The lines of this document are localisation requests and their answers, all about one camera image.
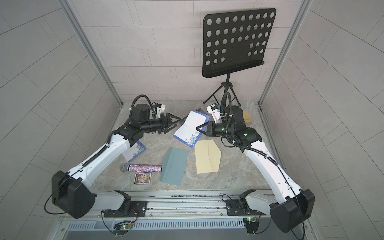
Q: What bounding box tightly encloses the small colourful picture card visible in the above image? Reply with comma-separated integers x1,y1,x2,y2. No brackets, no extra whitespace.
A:
134,173,152,185

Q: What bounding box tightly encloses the teal blue envelope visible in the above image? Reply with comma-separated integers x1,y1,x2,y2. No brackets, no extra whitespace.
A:
161,147,189,186

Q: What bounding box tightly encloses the green circuit board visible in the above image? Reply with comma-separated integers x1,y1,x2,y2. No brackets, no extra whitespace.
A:
243,218,260,235
114,221,135,232

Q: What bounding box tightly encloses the white ventilation grille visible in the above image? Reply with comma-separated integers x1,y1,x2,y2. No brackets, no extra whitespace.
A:
67,218,245,232

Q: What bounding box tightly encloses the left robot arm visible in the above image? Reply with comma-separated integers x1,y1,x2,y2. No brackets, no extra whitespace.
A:
48,95,181,219

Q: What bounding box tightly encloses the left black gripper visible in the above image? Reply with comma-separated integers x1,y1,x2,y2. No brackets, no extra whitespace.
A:
140,113,181,134

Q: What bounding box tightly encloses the tan kraft envelope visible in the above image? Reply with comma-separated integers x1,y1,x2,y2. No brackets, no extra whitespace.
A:
243,111,253,124

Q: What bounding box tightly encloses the left green circuit board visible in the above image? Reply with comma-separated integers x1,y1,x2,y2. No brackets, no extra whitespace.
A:
114,221,135,232

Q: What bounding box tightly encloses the right green circuit board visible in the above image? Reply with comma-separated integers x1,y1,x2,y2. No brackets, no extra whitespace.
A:
243,218,260,235

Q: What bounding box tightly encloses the glittery purple microphone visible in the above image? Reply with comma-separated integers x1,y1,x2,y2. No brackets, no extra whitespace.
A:
120,163,163,173

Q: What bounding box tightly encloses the cream yellow envelope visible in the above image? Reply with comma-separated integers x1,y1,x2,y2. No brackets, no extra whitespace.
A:
195,140,222,174

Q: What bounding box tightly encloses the black perforated music stand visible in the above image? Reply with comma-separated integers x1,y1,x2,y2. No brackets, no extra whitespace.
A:
202,8,277,101

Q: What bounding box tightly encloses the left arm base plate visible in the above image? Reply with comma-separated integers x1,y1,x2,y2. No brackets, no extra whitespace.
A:
102,201,148,218

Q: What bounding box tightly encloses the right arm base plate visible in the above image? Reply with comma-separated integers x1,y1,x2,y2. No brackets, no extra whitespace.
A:
224,199,266,216

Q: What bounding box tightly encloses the dark grey envelope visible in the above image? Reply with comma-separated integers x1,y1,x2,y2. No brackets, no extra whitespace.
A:
180,109,210,127

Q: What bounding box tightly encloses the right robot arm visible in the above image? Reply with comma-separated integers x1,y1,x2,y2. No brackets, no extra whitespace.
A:
196,93,315,233

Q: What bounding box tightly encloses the aluminium rail frame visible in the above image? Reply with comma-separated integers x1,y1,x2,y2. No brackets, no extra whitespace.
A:
59,189,310,223

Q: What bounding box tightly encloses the white letter with blue print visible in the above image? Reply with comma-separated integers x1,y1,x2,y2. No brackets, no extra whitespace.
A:
122,141,147,162

